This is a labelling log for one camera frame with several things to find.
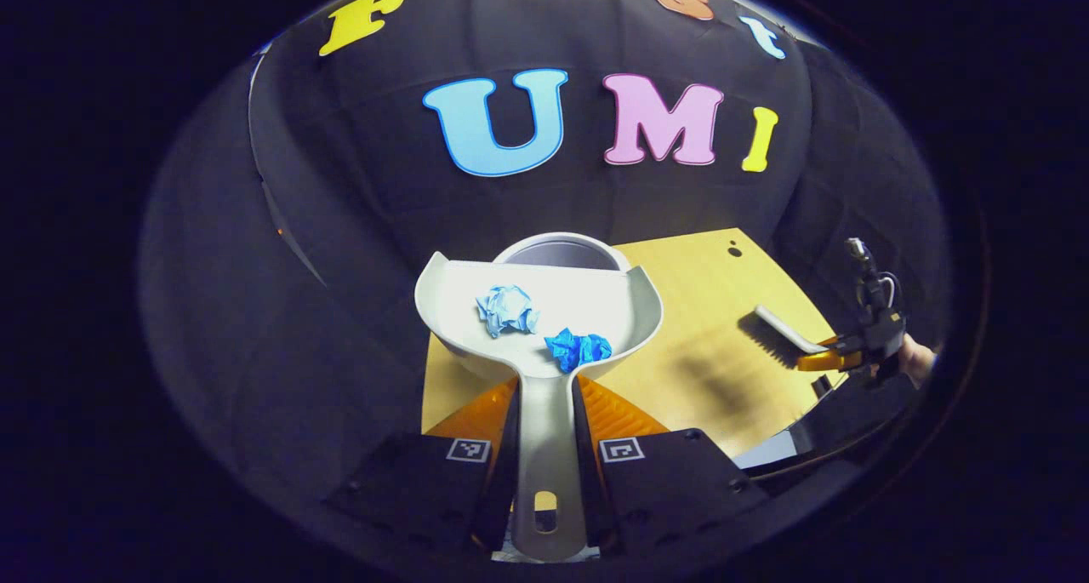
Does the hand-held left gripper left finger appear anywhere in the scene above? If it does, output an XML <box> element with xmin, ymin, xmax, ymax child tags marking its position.
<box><xmin>322</xmin><ymin>377</ymin><xmax>522</xmax><ymax>558</ymax></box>

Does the dark blue paper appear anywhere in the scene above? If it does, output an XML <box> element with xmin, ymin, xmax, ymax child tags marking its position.
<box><xmin>544</xmin><ymin>328</ymin><xmax>613</xmax><ymax>374</ymax></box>

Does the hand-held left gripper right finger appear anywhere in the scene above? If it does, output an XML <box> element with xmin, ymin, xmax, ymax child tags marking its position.
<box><xmin>572</xmin><ymin>376</ymin><xmax>772</xmax><ymax>552</ymax></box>

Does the small white broom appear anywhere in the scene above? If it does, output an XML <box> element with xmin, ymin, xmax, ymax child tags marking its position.
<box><xmin>737</xmin><ymin>304</ymin><xmax>833</xmax><ymax>371</ymax></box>

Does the light blue paper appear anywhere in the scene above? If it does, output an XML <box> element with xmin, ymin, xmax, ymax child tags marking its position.
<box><xmin>476</xmin><ymin>285</ymin><xmax>540</xmax><ymax>339</ymax></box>

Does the small white dustpan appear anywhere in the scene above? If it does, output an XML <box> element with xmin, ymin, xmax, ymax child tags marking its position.
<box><xmin>414</xmin><ymin>251</ymin><xmax>664</xmax><ymax>563</ymax></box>

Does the grey ribbed garbage bin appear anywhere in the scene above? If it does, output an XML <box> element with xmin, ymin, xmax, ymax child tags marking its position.
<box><xmin>493</xmin><ymin>231</ymin><xmax>633</xmax><ymax>272</ymax></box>

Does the wooden desktop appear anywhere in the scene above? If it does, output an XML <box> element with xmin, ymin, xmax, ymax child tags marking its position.
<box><xmin>421</xmin><ymin>228</ymin><xmax>847</xmax><ymax>460</ymax></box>

